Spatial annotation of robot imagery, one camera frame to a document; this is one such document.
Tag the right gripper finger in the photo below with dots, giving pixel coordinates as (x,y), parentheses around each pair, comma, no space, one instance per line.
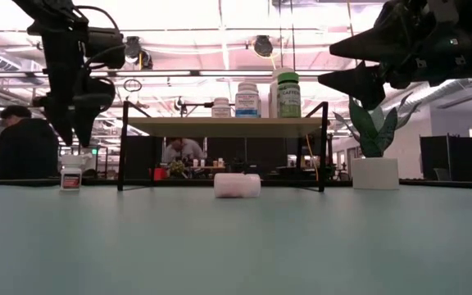
(363,82)
(379,43)

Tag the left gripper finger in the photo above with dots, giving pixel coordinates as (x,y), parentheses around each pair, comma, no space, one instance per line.
(62,119)
(86,114)

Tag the green bottle green cap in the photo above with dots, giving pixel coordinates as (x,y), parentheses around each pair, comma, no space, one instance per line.
(289,98)

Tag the small white bottle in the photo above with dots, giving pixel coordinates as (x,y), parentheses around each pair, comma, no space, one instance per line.
(221,110)

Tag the translucent white bottle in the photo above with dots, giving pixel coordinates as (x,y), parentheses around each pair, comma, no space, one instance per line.
(236,185)

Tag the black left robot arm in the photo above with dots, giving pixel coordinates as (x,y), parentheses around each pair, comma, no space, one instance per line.
(51,14)

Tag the person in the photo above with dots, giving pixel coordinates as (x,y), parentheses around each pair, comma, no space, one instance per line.
(187,149)
(27,147)

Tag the green artificial plant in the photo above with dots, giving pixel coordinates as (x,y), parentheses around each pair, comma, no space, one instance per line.
(367,131)

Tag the long ceiling light strip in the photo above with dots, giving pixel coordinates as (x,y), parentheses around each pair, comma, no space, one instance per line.
(158,73)

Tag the white plant pot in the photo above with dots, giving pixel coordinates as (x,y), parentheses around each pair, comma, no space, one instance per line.
(375,174)

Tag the red container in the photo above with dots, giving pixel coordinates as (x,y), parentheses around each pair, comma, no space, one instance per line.
(160,173)

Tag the small green bush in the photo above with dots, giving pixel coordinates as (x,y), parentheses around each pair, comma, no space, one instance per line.
(176,168)

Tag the black room partition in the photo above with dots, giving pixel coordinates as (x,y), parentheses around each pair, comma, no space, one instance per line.
(465,157)

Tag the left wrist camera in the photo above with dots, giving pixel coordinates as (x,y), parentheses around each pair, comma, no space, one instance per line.
(105,47)

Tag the wooden shelf black frame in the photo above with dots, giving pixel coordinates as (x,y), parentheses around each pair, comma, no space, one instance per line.
(178,127)

